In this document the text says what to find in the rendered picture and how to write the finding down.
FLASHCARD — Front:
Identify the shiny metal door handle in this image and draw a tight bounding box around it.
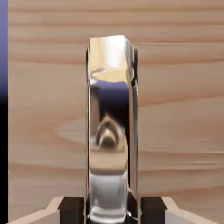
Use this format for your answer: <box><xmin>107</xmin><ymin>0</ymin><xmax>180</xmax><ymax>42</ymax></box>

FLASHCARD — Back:
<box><xmin>85</xmin><ymin>35</ymin><xmax>139</xmax><ymax>224</ymax></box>

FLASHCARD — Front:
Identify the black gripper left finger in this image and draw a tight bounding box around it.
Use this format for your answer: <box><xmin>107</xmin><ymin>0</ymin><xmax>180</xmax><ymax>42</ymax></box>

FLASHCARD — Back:
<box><xmin>7</xmin><ymin>196</ymin><xmax>85</xmax><ymax>224</ymax></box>

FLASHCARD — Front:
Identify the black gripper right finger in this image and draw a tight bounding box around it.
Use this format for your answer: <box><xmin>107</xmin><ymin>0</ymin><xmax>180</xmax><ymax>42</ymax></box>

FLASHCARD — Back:
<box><xmin>141</xmin><ymin>196</ymin><xmax>217</xmax><ymax>224</ymax></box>

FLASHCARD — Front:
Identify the light wood cabinet door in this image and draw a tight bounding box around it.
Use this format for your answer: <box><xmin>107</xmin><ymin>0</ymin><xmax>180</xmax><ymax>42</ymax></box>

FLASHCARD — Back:
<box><xmin>7</xmin><ymin>0</ymin><xmax>224</xmax><ymax>224</ymax></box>

